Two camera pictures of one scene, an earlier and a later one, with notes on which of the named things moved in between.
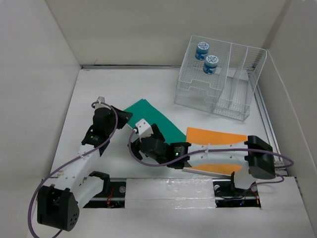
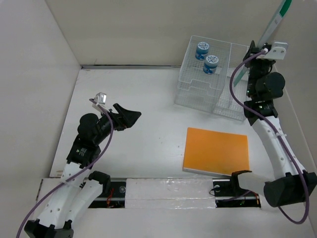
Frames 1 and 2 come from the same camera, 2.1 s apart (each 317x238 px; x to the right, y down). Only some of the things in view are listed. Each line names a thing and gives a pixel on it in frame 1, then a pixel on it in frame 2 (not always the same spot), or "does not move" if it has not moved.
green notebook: x=143 y=109 to x=269 y=34
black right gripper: x=135 y=147 to x=247 y=65
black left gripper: x=123 y=117 does not move
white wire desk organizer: x=220 y=77 does not move
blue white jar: x=202 y=50 does not move
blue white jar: x=210 y=64 does not move
